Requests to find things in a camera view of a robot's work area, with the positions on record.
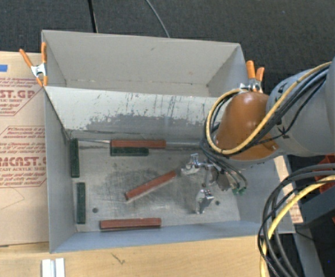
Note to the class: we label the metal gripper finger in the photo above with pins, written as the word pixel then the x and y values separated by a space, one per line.
pixel 191 168
pixel 204 200

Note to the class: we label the red-brown flat block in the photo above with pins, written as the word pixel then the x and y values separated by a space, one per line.
pixel 138 143
pixel 151 185
pixel 130 223

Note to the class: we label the grey metal bin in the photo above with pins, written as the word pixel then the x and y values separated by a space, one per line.
pixel 156 117

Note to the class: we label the brown cardboard board red print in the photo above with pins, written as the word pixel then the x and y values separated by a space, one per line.
pixel 17 189

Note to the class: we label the dark green flat block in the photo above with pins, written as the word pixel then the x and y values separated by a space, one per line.
pixel 128 151
pixel 74 157
pixel 81 203

